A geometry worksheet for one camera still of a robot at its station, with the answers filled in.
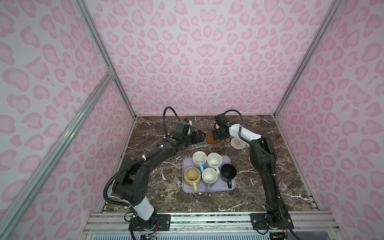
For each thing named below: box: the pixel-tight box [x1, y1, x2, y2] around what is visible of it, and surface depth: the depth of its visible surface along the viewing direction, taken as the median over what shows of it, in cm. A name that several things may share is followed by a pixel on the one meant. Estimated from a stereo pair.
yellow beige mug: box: [183, 166, 202, 194], surface depth 82 cm
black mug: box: [220, 163, 237, 189], surface depth 84 cm
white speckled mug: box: [206, 152, 223, 175], surface depth 90 cm
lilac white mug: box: [201, 167, 218, 193], surface depth 84 cm
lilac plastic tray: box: [182, 155, 237, 194], surface depth 85 cm
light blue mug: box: [192, 150, 208, 173], surface depth 88 cm
